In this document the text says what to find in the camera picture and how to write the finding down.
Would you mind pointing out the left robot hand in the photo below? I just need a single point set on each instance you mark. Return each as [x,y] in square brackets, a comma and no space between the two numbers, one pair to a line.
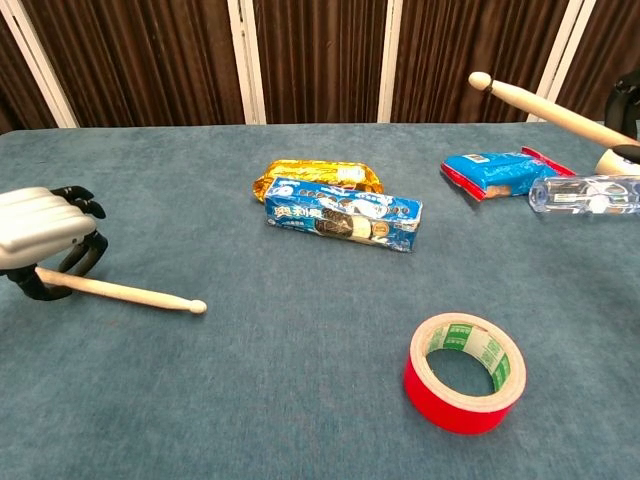
[40,225]

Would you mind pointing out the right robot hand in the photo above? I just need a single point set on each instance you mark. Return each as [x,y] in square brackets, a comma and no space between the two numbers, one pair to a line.
[625,110]

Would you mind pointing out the wooden drumstick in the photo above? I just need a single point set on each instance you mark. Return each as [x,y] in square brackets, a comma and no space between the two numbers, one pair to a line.
[550,112]
[130,294]

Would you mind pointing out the cream mayonnaise squeeze bottle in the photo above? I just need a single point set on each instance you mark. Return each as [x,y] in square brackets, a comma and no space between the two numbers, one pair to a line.
[610,162]

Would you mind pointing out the dark brown pleated curtain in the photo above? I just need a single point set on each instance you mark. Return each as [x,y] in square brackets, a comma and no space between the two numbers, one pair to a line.
[320,60]
[610,35]
[150,60]
[450,45]
[20,100]

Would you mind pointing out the clear plastic water bottle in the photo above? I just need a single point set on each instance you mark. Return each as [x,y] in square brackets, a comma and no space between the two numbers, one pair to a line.
[565,195]

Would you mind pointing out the blue red-edged biscuit packet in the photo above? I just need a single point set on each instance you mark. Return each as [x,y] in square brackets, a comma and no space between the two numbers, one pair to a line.
[495,172]

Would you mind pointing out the teal table mat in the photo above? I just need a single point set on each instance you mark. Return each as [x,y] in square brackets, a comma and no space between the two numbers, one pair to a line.
[250,350]

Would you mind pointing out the gold foil snack pack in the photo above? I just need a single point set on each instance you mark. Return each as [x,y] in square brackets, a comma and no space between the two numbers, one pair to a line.
[310,170]

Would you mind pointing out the blue Oreo cookie box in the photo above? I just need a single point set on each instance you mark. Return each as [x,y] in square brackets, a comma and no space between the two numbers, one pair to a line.
[340,215]

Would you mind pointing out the red tape roll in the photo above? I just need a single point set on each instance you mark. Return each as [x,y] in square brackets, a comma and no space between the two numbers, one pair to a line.
[450,415]

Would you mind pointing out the white partition frame post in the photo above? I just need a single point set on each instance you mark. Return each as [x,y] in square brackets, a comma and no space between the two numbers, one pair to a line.
[560,45]
[45,70]
[247,65]
[390,65]

